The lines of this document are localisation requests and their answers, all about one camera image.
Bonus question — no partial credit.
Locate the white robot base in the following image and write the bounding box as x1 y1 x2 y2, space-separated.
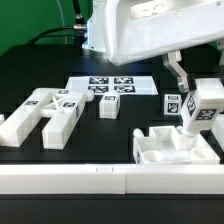
82 0 107 59

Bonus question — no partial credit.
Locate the white tagged cube nut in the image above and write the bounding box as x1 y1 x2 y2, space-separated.
164 94 182 115

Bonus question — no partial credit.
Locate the white chair seat part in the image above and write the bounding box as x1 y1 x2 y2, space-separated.
133 126 220 165

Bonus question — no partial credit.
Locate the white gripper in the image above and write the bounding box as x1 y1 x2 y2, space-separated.
103 0 224 93

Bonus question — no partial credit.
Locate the white part at right edge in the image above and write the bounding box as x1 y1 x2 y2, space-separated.
211 114 224 152

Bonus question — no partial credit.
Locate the white part at edge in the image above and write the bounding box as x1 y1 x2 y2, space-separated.
211 114 224 152
0 114 4 125

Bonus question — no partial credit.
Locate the white part at left edge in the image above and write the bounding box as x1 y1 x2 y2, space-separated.
0 114 4 125

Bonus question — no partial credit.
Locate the white chair back frame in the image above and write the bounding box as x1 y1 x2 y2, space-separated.
0 88 94 150

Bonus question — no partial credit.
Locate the black cable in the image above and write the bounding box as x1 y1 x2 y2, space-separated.
26 0 88 46

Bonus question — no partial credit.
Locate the white front fence rail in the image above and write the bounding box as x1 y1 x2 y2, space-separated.
0 164 224 194

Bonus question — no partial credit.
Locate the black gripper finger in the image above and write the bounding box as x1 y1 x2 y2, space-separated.
218 39 224 71

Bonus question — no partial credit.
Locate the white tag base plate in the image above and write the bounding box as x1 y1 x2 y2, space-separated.
66 76 158 95

